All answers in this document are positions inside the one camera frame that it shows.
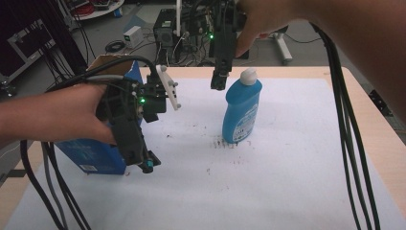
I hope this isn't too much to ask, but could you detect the black metal frame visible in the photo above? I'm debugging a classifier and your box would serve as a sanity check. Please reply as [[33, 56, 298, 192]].
[[368, 90, 393, 118]]

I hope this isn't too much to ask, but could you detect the white table mat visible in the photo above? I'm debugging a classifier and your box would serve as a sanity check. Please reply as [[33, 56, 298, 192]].
[[3, 76, 406, 230]]

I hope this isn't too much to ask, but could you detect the black cable coil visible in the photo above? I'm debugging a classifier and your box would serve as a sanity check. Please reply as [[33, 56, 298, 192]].
[[104, 39, 127, 54]]

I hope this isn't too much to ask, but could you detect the white metal stand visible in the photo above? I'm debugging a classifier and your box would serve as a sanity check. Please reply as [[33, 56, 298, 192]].
[[271, 32, 294, 63]]

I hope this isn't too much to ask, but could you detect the white pole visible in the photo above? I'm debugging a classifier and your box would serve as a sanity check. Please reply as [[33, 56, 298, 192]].
[[175, 0, 182, 37]]

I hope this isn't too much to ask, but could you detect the blue cardboard box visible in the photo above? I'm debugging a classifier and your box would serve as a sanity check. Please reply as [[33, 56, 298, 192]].
[[54, 55, 144, 176]]

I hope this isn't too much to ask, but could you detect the red cable coil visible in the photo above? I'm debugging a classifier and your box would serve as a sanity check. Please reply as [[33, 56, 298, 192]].
[[71, 3, 97, 17]]

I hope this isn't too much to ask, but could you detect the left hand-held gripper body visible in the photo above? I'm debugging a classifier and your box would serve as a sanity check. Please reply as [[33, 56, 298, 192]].
[[95, 64, 182, 167]]

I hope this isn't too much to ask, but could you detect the dark equipment rack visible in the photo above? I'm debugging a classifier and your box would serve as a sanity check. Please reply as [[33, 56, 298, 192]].
[[0, 0, 89, 85]]

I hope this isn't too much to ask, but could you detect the person's right hand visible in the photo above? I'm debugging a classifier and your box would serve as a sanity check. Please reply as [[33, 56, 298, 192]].
[[234, 0, 309, 59]]

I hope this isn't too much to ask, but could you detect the thin black floor cable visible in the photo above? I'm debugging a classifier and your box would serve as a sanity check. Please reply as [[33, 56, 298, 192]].
[[283, 33, 322, 45]]

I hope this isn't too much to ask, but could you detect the person's left hand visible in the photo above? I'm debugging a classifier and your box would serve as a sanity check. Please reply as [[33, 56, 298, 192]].
[[52, 83, 117, 144]]

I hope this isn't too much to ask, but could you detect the small white box device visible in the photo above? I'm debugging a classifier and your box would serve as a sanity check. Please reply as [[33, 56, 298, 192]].
[[124, 26, 145, 49]]

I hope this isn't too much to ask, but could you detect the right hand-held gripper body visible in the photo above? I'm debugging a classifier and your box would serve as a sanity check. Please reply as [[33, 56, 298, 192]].
[[209, 0, 247, 74]]

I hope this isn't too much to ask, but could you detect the round white table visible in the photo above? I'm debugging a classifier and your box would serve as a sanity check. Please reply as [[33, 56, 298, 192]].
[[71, 0, 125, 22]]

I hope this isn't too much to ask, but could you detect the blue detergent bottle white cap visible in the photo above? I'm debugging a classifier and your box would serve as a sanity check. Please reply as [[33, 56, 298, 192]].
[[222, 67, 263, 144]]

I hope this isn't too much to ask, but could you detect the black computer case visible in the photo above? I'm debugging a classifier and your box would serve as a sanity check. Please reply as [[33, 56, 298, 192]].
[[153, 9, 180, 49]]

